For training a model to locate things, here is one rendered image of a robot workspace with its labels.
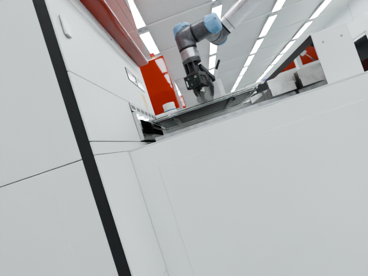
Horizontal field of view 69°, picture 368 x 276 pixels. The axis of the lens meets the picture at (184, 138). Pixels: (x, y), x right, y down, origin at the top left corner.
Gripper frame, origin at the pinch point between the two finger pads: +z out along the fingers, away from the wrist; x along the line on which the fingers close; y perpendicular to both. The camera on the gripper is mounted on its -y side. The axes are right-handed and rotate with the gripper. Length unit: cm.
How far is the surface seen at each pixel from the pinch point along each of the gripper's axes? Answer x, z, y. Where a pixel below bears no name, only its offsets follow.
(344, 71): 48, 8, 19
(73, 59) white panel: 9, -9, 67
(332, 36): 49, -2, 19
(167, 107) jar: -37.5, -12.1, -24.3
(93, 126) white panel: 9, 4, 67
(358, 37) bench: 81, -78, -490
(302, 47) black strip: 40.7, -3.3, 15.4
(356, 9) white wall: 103, -159, -634
